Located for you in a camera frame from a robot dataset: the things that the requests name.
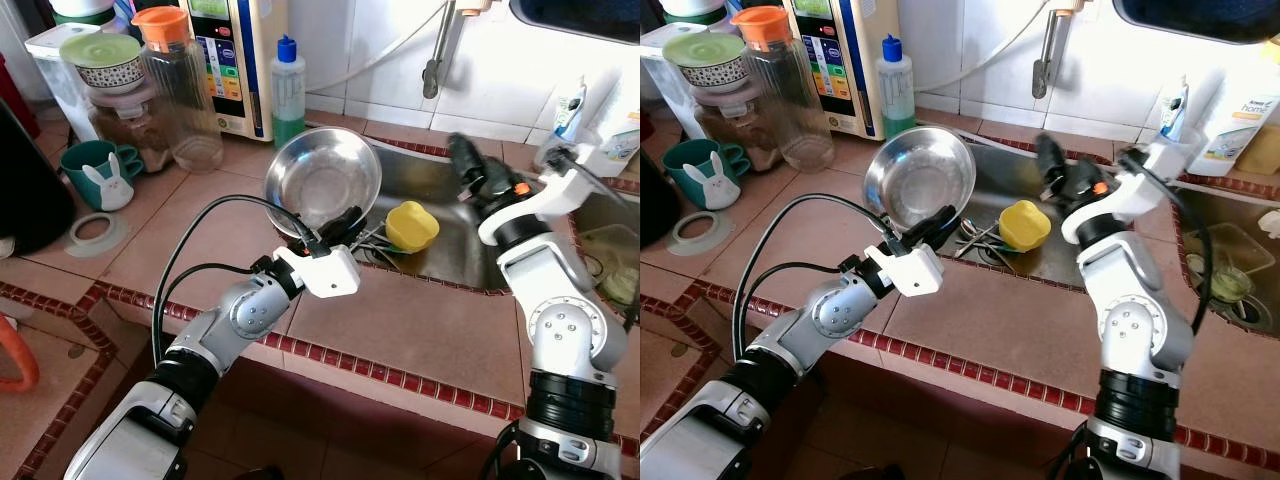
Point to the blue white toothpaste tube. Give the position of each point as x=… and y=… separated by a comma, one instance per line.
x=570, y=105
x=1175, y=105

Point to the small glass cup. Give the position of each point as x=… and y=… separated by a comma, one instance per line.
x=620, y=288
x=1228, y=287

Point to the beige water purifier appliance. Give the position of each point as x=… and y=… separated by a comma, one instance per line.
x=850, y=70
x=250, y=70

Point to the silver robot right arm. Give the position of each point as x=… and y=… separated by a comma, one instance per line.
x=560, y=300
x=1135, y=300

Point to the black round appliance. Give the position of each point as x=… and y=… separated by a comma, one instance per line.
x=30, y=190
x=648, y=210

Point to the white plastic container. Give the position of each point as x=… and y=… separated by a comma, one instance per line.
x=45, y=70
x=655, y=70

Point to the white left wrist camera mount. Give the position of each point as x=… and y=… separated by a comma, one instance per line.
x=910, y=270
x=325, y=272

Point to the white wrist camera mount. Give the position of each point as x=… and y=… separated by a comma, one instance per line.
x=560, y=190
x=910, y=270
x=325, y=272
x=1140, y=190

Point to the dark wall mirror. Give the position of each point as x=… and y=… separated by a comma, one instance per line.
x=580, y=15
x=1200, y=15

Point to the square glass dish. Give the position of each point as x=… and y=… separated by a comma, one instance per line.
x=610, y=245
x=1240, y=245

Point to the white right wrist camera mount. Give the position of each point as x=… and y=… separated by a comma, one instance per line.
x=560, y=190
x=1140, y=190

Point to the blue cap dish soap bottle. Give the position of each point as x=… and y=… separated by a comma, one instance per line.
x=288, y=110
x=895, y=100

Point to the yellow plastic bowl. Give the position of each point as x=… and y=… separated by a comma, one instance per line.
x=1025, y=225
x=412, y=228

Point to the teal bunny mug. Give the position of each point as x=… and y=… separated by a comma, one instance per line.
x=690, y=165
x=85, y=165

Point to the orange plastic stool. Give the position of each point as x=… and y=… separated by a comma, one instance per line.
x=32, y=370

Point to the yellow sponge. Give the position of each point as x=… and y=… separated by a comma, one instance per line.
x=1262, y=150

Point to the hanging steel faucet spout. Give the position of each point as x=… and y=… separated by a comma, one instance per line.
x=1045, y=60
x=435, y=60

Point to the clear jar pink lid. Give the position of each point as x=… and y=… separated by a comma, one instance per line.
x=120, y=135
x=722, y=135

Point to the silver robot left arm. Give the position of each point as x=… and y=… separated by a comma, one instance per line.
x=230, y=320
x=830, y=315

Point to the patterned bowl green lid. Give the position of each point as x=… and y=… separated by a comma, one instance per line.
x=700, y=52
x=100, y=55

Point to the clear plastic cup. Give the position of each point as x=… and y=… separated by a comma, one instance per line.
x=1197, y=135
x=590, y=135

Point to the clear pitcher orange lid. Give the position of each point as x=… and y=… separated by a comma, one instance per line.
x=185, y=110
x=790, y=110

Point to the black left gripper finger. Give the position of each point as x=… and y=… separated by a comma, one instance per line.
x=354, y=220
x=945, y=220

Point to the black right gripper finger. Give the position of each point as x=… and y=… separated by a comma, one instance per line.
x=1050, y=155
x=465, y=155

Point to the steel fork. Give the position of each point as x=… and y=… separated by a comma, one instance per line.
x=375, y=245
x=975, y=240

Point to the white sink strainer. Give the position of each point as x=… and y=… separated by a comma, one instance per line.
x=1270, y=222

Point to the white detergent bottle yellow cap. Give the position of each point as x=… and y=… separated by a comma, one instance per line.
x=620, y=120
x=1230, y=110

